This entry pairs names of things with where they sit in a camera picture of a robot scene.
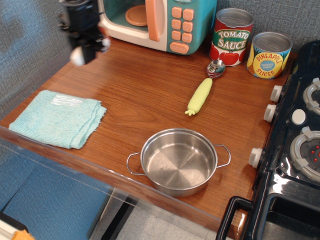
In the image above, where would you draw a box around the pineapple slices can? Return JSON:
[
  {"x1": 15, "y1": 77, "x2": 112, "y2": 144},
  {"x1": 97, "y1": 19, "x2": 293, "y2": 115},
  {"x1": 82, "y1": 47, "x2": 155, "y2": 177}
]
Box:
[{"x1": 246, "y1": 32, "x2": 293, "y2": 80}]

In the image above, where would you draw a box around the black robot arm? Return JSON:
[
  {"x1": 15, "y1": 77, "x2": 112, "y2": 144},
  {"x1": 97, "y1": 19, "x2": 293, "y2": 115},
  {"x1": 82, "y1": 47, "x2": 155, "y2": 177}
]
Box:
[{"x1": 58, "y1": 0, "x2": 111, "y2": 66}]

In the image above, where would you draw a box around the white stove knob bottom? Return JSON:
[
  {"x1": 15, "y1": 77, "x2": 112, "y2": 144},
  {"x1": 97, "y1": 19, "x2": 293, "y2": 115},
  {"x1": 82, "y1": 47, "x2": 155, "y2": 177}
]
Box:
[{"x1": 248, "y1": 148, "x2": 263, "y2": 169}]

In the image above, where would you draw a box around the orange microwave turntable plate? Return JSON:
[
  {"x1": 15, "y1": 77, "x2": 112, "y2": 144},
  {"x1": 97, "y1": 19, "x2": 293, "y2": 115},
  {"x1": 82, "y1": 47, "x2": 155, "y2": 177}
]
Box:
[{"x1": 125, "y1": 4, "x2": 148, "y2": 27}]

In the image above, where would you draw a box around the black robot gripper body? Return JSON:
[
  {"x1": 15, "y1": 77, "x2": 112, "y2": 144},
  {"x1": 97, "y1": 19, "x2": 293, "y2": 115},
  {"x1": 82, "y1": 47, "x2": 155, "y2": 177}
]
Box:
[{"x1": 58, "y1": 4, "x2": 110, "y2": 53}]

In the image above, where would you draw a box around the tomato sauce can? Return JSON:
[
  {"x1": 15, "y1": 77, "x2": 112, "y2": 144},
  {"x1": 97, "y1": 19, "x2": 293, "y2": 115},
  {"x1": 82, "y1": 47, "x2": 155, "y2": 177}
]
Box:
[{"x1": 209, "y1": 7, "x2": 254, "y2": 67}]

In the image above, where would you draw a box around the clear acrylic barrier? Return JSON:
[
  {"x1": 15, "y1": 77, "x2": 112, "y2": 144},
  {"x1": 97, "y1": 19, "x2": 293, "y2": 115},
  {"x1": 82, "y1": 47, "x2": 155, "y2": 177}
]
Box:
[{"x1": 0, "y1": 128, "x2": 216, "y2": 240}]

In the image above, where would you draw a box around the white stove knob top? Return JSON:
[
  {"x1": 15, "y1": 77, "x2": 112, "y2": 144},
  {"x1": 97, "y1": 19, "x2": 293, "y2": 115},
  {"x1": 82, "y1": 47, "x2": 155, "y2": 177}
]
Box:
[{"x1": 270, "y1": 85, "x2": 283, "y2": 103}]

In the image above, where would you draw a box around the teal toy microwave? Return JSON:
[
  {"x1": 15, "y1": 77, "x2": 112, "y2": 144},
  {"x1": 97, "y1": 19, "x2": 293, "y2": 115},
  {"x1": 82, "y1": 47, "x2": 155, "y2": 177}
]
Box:
[{"x1": 98, "y1": 0, "x2": 217, "y2": 56}]

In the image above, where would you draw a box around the light blue folded towel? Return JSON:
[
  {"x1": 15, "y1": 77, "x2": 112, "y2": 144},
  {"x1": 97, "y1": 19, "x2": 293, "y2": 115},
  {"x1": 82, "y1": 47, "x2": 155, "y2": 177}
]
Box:
[{"x1": 8, "y1": 90, "x2": 107, "y2": 150}]

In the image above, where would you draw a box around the black toy stove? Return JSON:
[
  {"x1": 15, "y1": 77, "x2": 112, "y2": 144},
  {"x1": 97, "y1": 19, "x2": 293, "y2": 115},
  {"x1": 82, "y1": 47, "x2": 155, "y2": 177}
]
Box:
[{"x1": 216, "y1": 40, "x2": 320, "y2": 240}]

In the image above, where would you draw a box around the orange fuzzy object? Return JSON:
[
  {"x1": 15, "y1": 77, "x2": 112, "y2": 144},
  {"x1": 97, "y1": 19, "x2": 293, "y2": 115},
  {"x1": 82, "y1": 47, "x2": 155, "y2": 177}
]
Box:
[{"x1": 11, "y1": 230, "x2": 35, "y2": 240}]

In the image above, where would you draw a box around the spoon with green handle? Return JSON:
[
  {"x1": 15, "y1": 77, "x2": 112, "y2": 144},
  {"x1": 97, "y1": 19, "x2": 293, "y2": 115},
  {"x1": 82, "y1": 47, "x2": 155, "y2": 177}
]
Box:
[{"x1": 184, "y1": 60, "x2": 226, "y2": 116}]

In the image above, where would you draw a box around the white stove knob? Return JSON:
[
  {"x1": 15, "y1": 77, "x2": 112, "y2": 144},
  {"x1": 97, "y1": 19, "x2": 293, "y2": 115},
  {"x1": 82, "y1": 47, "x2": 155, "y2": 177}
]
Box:
[
  {"x1": 263, "y1": 104, "x2": 277, "y2": 123},
  {"x1": 270, "y1": 85, "x2": 283, "y2": 103},
  {"x1": 248, "y1": 148, "x2": 263, "y2": 169}
]

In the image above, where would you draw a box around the stainless steel pot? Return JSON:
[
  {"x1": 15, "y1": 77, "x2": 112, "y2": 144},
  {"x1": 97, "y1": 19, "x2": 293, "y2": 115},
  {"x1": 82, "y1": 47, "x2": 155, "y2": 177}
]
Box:
[{"x1": 137, "y1": 128, "x2": 232, "y2": 198}]

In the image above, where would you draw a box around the white brown plush mushroom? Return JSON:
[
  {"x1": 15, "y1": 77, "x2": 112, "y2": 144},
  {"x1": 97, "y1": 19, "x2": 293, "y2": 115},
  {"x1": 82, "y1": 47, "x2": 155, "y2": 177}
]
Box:
[{"x1": 69, "y1": 21, "x2": 111, "y2": 66}]

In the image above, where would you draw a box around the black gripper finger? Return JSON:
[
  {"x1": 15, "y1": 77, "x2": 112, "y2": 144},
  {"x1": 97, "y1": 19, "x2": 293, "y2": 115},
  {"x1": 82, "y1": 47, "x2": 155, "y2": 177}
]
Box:
[{"x1": 80, "y1": 43, "x2": 96, "y2": 65}]

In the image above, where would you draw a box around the white stove knob middle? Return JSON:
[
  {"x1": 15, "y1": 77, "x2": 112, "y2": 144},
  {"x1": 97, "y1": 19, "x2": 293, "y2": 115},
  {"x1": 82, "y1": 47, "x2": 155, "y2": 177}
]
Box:
[{"x1": 263, "y1": 104, "x2": 277, "y2": 123}]

